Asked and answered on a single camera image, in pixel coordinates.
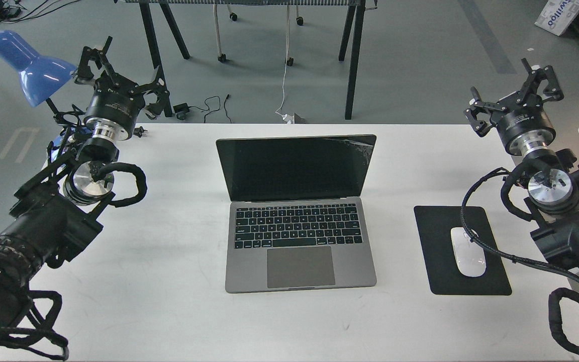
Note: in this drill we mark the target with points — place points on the blue desk lamp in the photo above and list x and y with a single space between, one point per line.
39 76

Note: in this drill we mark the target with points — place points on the black power adapter with cable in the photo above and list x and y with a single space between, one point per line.
181 111

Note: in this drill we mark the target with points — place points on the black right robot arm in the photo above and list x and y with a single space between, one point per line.
543 188

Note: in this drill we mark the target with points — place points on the grey laptop with cracked screen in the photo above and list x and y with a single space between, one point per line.
296 216

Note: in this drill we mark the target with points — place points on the black mouse pad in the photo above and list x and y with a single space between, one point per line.
434 224

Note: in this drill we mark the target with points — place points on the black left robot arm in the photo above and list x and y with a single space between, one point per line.
55 217

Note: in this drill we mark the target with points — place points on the white cardboard box blue print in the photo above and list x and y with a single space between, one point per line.
557 16

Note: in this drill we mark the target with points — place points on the white computer mouse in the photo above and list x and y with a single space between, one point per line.
469 257

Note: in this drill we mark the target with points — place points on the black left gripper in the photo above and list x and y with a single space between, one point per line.
116 98

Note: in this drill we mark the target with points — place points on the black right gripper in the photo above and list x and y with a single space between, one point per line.
523 125

